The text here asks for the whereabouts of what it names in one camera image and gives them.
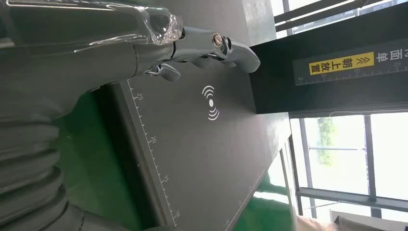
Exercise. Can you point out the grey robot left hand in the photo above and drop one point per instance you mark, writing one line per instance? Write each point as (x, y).
(79, 47)

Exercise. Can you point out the black weighing device with column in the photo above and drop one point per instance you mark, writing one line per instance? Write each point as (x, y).
(197, 153)

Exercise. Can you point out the brown cardboard box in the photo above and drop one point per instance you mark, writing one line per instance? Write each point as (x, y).
(322, 224)

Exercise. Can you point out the window with dark frame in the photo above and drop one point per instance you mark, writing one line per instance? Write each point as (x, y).
(369, 178)

